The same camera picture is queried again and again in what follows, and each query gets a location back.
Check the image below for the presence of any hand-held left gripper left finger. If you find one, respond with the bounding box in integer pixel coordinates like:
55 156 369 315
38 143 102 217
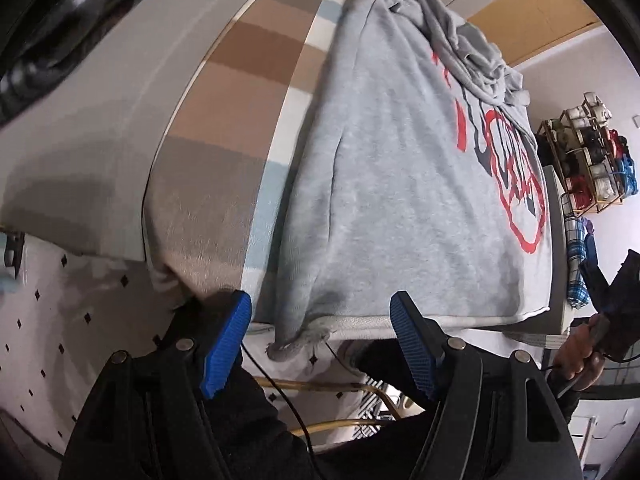
60 290 253 480

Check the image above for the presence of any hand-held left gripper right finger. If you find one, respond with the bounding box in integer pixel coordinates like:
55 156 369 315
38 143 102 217
389 290 583 480

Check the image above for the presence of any grey hoodie with red print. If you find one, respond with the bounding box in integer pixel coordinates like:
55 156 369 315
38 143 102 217
267 0 554 362

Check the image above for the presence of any person's right hand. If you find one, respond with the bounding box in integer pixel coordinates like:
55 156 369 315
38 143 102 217
554 313 609 392

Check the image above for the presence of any blue and white plaid bag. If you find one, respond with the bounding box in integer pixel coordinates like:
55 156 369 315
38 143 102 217
564 214 594 309

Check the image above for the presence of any grey ottoman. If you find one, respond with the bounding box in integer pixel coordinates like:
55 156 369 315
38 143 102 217
510 164 572 348

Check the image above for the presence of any yellow curved tube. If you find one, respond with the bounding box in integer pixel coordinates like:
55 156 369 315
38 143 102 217
249 379 403 438

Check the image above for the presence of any wooden shoe rack with shoes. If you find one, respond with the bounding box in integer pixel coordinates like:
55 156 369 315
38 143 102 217
536 91 639 217

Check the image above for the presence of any grey mattress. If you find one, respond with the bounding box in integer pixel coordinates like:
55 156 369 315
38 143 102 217
0 0 278 263

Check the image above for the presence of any wooden door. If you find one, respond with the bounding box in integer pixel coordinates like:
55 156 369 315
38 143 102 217
469 0 602 67

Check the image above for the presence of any black cable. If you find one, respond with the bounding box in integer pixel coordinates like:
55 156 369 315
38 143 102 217
239 342 318 480

